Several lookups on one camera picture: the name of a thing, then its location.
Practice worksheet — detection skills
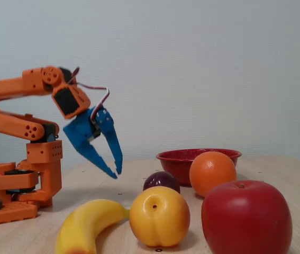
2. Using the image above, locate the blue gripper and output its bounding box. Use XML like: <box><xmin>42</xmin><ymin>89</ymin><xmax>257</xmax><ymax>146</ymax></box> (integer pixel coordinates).
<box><xmin>63</xmin><ymin>106</ymin><xmax>124</xmax><ymax>180</ymax></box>

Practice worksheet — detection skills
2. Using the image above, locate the yellow orange toy peach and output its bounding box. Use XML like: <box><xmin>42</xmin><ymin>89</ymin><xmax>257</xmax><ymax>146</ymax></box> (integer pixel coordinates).
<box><xmin>129</xmin><ymin>186</ymin><xmax>191</xmax><ymax>247</ymax></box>

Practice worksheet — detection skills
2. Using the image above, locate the orange robot base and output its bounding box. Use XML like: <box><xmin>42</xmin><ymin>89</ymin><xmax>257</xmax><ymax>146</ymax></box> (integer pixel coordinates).
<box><xmin>0</xmin><ymin>153</ymin><xmax>39</xmax><ymax>225</ymax></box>

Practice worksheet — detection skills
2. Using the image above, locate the red speckled bowl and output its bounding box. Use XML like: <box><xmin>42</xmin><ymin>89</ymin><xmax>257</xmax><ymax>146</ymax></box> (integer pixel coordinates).
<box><xmin>156</xmin><ymin>148</ymin><xmax>243</xmax><ymax>187</ymax></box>

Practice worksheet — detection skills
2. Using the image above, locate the dark purple toy plum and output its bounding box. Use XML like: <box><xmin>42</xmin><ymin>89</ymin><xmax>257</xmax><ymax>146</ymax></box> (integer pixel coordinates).
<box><xmin>142</xmin><ymin>171</ymin><xmax>181</xmax><ymax>194</ymax></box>

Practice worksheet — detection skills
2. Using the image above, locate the yellow toy banana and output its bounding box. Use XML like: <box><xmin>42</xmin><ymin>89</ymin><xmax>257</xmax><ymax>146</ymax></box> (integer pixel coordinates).
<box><xmin>56</xmin><ymin>198</ymin><xmax>131</xmax><ymax>254</ymax></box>

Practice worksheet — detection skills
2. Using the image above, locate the orange toy orange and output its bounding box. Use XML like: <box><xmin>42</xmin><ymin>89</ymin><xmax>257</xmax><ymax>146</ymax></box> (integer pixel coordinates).
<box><xmin>189</xmin><ymin>151</ymin><xmax>238</xmax><ymax>198</ymax></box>

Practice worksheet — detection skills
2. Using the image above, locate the red toy apple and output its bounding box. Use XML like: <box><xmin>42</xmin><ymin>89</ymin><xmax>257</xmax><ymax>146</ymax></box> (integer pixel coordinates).
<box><xmin>201</xmin><ymin>180</ymin><xmax>293</xmax><ymax>254</ymax></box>

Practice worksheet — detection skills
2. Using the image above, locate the gripper servo cable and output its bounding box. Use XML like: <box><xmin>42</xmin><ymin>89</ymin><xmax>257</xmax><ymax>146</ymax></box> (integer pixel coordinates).
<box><xmin>67</xmin><ymin>66</ymin><xmax>111</xmax><ymax>119</ymax></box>

